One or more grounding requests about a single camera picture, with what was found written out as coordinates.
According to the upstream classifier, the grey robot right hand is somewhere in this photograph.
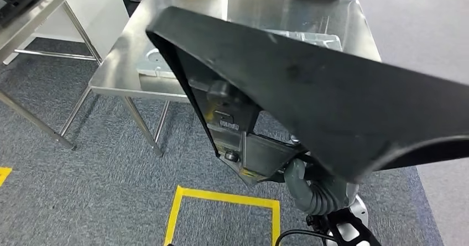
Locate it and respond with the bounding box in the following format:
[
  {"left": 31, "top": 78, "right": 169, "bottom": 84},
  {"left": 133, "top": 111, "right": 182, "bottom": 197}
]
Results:
[{"left": 284, "top": 158, "right": 360, "bottom": 211}]

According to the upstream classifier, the grey stamped metal panel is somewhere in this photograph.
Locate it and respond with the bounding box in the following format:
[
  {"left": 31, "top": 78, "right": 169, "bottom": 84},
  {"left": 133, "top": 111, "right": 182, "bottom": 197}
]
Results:
[{"left": 136, "top": 30, "right": 343, "bottom": 80}]

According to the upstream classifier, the small stainless steel table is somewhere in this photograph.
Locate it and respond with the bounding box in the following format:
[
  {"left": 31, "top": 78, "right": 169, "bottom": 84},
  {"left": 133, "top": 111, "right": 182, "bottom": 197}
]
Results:
[{"left": 0, "top": 0, "right": 103, "bottom": 151}]

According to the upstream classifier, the white cabinet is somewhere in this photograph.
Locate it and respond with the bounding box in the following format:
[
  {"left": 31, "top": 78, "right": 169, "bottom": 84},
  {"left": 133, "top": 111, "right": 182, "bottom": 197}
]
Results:
[{"left": 3, "top": 0, "right": 131, "bottom": 66}]

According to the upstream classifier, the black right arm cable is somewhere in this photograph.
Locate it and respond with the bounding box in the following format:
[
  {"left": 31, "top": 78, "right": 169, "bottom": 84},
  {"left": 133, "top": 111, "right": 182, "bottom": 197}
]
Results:
[{"left": 274, "top": 229, "right": 331, "bottom": 246}]

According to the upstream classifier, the stainless steel workbench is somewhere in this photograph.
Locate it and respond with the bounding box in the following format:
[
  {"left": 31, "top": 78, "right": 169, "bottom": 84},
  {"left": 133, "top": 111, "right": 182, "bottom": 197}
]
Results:
[{"left": 58, "top": 0, "right": 383, "bottom": 158}]

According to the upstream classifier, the black plastic plate frame part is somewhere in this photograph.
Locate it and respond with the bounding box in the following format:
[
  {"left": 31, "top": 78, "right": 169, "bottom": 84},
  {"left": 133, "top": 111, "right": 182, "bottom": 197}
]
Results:
[{"left": 145, "top": 5, "right": 469, "bottom": 186}]

